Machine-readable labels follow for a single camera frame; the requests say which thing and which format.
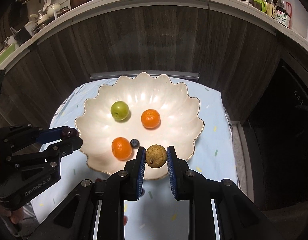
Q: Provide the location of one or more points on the white scalloped ceramic bowl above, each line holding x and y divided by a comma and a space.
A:
180, 124

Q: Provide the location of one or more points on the large orange tangerine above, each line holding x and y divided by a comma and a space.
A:
121, 148

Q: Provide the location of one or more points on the large soy sauce bottle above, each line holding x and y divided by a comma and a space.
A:
283, 12

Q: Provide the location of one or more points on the small orange tangerine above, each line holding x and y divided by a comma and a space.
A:
150, 118

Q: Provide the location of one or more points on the light blue patterned cloth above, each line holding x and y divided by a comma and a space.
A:
157, 215

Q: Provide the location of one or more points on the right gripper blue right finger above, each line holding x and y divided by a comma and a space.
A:
174, 171

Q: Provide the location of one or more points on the white teapot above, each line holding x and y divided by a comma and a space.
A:
53, 9

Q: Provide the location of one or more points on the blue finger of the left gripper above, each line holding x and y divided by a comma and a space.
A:
50, 135

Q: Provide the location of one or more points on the person hand holding gripper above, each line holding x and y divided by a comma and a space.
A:
16, 216

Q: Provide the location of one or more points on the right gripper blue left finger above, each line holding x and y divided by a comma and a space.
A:
138, 172

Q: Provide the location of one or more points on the dark cherry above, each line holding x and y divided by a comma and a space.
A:
69, 132

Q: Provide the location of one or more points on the green apple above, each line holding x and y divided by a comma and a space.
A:
120, 110

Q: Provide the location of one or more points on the dark blueberry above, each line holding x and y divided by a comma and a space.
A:
135, 143

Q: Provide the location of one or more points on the brown longan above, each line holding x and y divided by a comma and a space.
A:
156, 156

